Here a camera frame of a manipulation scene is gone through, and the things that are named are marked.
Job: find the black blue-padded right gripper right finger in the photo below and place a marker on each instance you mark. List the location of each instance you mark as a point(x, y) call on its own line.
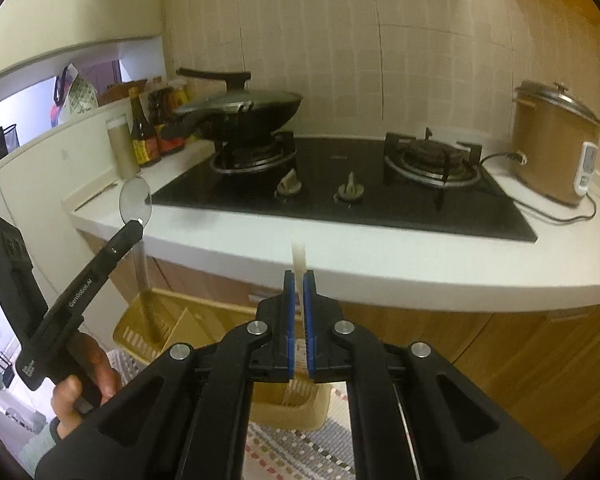
point(413, 414)

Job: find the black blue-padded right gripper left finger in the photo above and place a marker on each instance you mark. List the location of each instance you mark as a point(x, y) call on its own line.
point(185, 416)

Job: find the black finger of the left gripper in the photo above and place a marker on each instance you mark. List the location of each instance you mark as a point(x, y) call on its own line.
point(108, 257)

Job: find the clear grey spoon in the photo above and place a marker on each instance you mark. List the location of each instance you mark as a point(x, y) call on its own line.
point(135, 208)

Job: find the wooden chopstick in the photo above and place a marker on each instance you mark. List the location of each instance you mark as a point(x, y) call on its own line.
point(300, 299)

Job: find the person's left forearm sleeve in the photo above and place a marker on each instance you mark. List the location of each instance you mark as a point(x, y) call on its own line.
point(39, 446)

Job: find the person's left hand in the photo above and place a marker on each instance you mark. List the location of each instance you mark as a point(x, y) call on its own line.
point(68, 392)

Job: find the beige plastic utensil basket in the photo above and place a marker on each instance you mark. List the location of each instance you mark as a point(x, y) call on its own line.
point(235, 347)

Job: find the beige jar on counter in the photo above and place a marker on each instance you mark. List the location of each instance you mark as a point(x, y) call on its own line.
point(121, 145)

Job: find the striped woven table mat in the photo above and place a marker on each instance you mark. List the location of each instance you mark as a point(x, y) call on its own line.
point(299, 430)

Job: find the dark soy sauce bottle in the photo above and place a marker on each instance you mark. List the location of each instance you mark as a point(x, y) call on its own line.
point(144, 136)

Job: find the red-lidded sauce jars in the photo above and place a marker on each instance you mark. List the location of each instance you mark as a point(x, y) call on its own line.
point(163, 98)

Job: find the patterned bag on shelf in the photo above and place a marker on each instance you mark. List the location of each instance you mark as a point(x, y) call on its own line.
point(73, 96)

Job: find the black wok with lid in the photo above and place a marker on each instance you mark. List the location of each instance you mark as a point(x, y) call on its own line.
point(237, 114)

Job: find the black gas stove top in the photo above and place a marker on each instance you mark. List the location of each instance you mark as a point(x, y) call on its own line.
point(400, 182)

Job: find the brown rice cooker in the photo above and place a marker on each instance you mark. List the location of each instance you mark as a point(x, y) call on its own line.
point(558, 135)

